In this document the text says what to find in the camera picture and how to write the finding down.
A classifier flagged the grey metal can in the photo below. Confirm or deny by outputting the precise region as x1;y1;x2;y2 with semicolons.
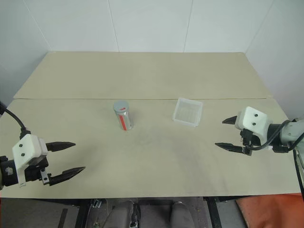
113;100;130;116

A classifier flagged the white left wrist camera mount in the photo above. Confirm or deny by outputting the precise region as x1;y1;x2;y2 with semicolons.
12;134;48;189

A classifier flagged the orange mat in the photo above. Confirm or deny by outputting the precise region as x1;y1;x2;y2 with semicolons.
235;192;304;228

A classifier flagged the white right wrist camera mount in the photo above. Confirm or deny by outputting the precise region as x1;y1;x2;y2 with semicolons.
235;106;271;143

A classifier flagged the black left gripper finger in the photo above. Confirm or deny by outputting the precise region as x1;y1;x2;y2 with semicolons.
48;166;86;187
45;142;77;152

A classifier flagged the silver red can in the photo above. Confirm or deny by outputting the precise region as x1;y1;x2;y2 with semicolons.
114;109;134;132

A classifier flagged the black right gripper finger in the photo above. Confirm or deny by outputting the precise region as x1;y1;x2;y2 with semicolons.
221;115;238;125
214;142;247;155

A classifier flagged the dark grey rounded shape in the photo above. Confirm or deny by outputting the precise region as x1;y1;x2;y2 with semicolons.
170;200;193;228

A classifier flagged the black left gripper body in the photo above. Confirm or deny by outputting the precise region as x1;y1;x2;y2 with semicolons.
23;154;52;187

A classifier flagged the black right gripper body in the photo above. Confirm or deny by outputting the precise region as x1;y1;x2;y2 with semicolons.
239;128;261;156

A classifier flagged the translucent square plastic container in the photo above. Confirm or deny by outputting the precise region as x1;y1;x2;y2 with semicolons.
171;96;205;128

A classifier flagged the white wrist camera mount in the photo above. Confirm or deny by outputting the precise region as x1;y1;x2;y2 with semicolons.
235;106;271;143
12;134;48;189

